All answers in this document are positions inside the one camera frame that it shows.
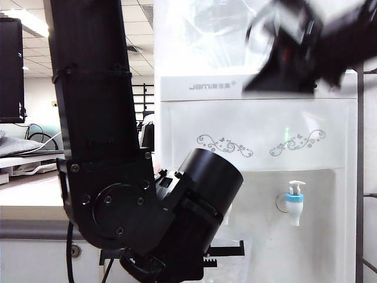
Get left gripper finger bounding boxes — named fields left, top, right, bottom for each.
left=209, top=239, right=246, bottom=257
left=202, top=255, right=219, bottom=268

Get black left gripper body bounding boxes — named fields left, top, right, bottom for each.
left=98, top=245, right=206, bottom=281

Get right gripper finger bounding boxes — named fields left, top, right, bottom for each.
left=242, top=28, right=316, bottom=96

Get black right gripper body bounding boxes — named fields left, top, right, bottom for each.
left=296, top=17, right=349, bottom=87

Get clear textured plastic mug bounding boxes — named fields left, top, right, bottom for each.
left=211, top=232, right=254, bottom=283

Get white water dispenser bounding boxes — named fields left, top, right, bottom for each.
left=155, top=70, right=359, bottom=283

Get blue-collared cold water tap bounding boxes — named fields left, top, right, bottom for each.
left=284, top=180, right=307, bottom=227

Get plastic-wrapped water jug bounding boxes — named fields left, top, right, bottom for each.
left=166, top=0, right=295, bottom=77

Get white office desk cabinet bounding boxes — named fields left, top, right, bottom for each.
left=0, top=169, right=104, bottom=283

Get black office chair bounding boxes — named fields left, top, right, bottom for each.
left=140, top=113, right=156, bottom=153

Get white desktop stand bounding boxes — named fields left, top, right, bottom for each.
left=0, top=156, right=59, bottom=185

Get grey padded sleeve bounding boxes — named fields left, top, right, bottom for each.
left=0, top=131, right=65, bottom=159

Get black computer monitor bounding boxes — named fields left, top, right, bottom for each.
left=0, top=18, right=27, bottom=124

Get long ceiling light panel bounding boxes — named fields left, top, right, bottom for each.
left=1, top=9, right=50, bottom=38

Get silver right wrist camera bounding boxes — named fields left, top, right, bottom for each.
left=273, top=0, right=325, bottom=38

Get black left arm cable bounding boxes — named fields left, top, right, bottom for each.
left=66, top=222, right=79, bottom=283

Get dark metal rack frame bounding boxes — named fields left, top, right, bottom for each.
left=352, top=61, right=377, bottom=283

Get black wall shelf rack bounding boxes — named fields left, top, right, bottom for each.
left=131, top=83, right=155, bottom=113

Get black desk cables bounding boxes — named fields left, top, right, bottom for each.
left=25, top=123, right=63, bottom=148

